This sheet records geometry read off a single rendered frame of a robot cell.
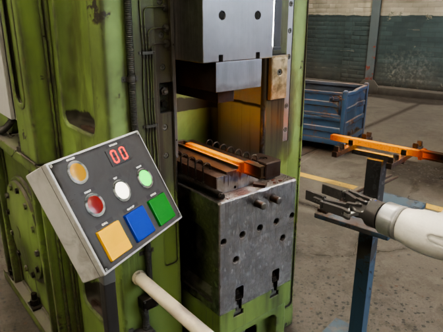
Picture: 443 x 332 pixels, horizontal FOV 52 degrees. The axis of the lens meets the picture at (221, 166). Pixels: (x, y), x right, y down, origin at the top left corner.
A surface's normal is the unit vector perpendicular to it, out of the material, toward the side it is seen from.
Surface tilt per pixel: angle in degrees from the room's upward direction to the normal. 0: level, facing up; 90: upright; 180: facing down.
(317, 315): 0
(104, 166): 60
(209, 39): 90
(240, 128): 90
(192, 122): 90
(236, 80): 90
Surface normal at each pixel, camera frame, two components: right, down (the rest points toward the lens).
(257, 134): -0.78, 0.20
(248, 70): 0.63, 0.25
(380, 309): 0.00, -0.95
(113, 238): 0.78, -0.35
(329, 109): -0.56, 0.25
